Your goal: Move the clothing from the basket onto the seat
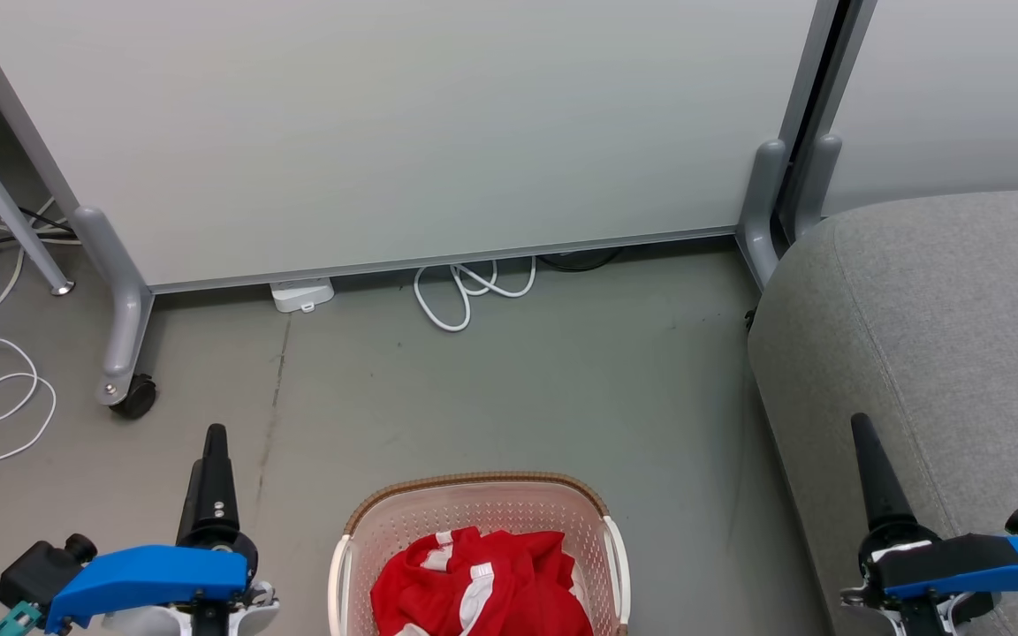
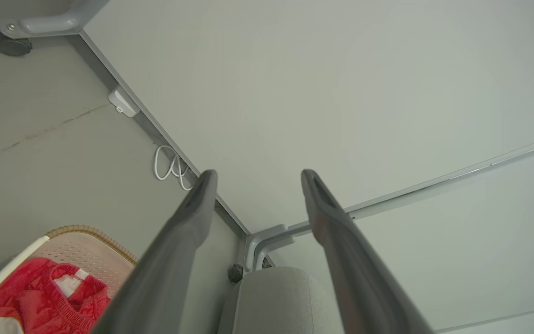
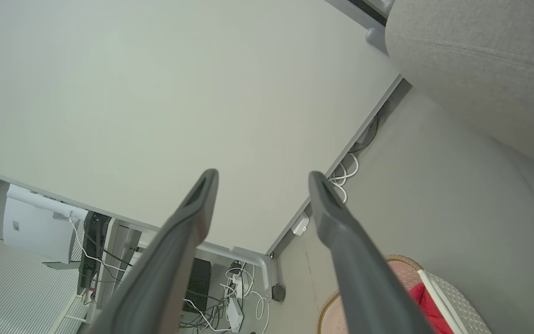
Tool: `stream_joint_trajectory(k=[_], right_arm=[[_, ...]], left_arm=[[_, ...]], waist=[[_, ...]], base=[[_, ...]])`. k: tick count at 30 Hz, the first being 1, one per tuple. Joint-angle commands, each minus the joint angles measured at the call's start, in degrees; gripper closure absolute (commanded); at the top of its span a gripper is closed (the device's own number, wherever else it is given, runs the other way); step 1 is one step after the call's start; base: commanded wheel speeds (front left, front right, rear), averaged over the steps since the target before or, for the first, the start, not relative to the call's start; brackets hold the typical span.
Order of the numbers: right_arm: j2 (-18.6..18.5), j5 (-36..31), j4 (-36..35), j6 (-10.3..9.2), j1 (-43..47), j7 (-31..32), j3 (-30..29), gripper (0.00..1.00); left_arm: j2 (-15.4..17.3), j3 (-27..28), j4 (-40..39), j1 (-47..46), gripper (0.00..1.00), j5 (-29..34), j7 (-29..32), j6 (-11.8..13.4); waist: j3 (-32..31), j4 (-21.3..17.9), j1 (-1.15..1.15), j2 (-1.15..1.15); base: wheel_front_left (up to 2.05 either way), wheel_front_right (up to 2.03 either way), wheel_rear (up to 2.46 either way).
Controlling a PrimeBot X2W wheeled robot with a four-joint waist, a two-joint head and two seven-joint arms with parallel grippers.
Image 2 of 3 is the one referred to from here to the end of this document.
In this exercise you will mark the wide white partition panel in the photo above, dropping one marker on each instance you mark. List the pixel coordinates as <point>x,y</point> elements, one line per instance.
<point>295,93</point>

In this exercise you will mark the narrow white partition panel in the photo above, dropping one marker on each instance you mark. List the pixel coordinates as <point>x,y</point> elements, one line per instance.
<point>457,241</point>

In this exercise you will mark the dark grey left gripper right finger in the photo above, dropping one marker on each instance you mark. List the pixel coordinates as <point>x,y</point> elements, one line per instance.
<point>355,278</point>

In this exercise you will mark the grey fabric sofa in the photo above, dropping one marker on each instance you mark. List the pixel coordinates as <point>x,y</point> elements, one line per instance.
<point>276,301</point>

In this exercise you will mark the grey partition foot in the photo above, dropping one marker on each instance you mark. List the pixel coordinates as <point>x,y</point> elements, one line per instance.
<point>267,245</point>
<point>251,246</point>

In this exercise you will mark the red cloth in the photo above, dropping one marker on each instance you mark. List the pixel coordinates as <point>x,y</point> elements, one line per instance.
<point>30,297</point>

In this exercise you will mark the grey table leg with caster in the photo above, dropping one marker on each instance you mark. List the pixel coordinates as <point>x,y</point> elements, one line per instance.
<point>49,23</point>

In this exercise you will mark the black caster wheel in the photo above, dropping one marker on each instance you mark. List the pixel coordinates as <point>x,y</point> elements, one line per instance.
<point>12,45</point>
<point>235,273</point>

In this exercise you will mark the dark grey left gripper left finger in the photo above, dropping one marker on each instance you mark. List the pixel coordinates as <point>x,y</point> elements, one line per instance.
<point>169,264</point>

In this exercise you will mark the white box on floor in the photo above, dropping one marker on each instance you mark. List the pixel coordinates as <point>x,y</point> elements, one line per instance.
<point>123,103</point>

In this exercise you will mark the beige perforated laundry basket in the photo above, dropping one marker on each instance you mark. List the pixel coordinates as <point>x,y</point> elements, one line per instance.
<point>88,253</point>

